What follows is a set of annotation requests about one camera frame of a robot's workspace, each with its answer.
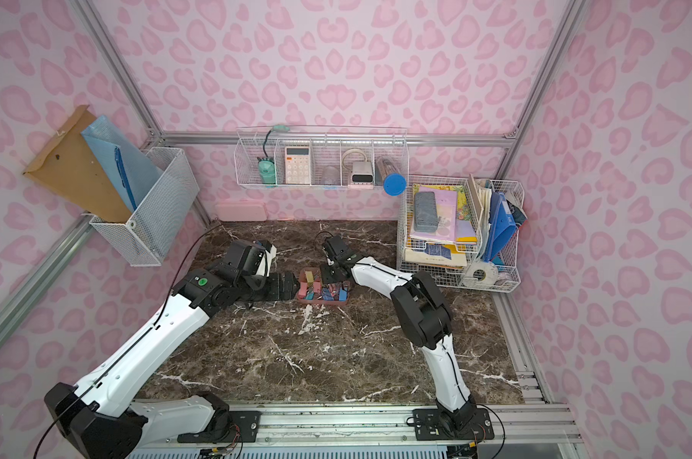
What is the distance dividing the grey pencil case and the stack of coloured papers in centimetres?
1

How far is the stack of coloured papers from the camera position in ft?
2.89

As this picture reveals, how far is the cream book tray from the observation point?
0.88 metres

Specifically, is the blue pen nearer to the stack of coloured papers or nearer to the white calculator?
the white calculator

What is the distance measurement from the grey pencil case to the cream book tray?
56 millimetres

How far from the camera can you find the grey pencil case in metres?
0.88
